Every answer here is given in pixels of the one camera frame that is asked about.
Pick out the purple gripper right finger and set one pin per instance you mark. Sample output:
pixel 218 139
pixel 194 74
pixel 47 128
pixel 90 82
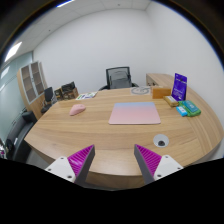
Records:
pixel 153 166

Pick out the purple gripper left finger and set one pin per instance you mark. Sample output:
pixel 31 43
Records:
pixel 74 168

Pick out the pink computer mouse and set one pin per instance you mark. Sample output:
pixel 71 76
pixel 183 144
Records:
pixel 76 109

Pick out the pink gradient mouse pad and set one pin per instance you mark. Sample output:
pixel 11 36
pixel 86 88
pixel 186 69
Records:
pixel 134 113

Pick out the blue small packet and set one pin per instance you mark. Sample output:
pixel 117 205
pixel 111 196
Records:
pixel 181 111

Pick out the green packet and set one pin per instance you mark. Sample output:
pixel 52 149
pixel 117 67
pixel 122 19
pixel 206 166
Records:
pixel 190 107

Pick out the green white leaflet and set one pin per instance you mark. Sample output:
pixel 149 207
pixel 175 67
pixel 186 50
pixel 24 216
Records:
pixel 88 95

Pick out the orange brown box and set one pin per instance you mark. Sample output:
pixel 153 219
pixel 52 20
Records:
pixel 160 92

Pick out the round grey coaster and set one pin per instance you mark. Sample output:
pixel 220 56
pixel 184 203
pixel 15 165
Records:
pixel 143 90

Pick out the purple standing card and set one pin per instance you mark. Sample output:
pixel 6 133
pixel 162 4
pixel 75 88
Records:
pixel 179 87

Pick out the black box on shelf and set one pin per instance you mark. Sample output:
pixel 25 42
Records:
pixel 68 87

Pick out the black side chair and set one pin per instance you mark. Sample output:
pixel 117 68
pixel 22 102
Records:
pixel 49 100

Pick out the wooden side credenza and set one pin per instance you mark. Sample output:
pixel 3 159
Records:
pixel 157 79

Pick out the black mesh office chair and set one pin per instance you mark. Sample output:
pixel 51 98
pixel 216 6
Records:
pixel 117 78

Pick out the wooden glass-door cabinet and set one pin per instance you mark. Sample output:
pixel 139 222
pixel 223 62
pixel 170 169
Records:
pixel 31 82

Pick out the desk cable grommet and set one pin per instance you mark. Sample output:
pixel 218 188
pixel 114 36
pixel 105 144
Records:
pixel 161 141

